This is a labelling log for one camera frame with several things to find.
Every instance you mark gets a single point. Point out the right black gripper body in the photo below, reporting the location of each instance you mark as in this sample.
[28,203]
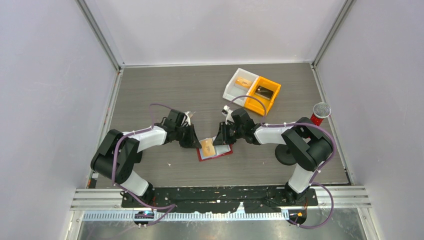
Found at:
[234,132]

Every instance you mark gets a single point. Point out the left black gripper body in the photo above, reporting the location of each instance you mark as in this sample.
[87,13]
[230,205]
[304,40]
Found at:
[183,135]

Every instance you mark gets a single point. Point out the orange credit card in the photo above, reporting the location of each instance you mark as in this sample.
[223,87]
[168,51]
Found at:
[207,148]

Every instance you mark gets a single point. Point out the red card holder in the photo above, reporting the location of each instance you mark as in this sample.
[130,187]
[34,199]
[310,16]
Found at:
[220,151]

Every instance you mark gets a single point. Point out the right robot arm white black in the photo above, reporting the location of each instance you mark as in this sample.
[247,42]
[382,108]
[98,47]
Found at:
[302,144]

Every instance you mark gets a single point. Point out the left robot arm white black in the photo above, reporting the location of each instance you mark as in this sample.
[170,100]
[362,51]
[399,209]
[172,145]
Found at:
[120,151]

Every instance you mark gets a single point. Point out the black card in orange bin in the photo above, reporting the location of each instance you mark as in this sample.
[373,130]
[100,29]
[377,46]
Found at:
[264,92]

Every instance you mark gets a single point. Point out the orange card in white bin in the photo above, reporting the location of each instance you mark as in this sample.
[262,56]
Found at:
[245,83]

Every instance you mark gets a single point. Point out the orange plastic bin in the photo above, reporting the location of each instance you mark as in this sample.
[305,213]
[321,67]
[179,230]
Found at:
[260,105]

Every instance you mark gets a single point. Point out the white plastic bin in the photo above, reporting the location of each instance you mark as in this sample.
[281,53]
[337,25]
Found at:
[233,90]

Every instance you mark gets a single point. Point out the red microphone on black stand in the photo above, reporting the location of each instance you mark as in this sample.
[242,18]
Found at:
[321,110]

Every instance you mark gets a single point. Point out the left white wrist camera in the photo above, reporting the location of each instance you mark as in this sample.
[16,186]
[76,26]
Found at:
[189,116]

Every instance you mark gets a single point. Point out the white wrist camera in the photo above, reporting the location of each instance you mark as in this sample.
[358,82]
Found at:
[227,112]
[189,116]

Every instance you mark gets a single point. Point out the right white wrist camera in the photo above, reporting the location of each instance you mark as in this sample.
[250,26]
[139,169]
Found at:
[227,112]

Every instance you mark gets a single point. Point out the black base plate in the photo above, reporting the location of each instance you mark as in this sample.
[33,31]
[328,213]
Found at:
[226,199]

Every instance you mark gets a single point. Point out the aluminium front rail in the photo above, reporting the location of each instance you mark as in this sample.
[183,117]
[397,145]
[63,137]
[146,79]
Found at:
[105,204]

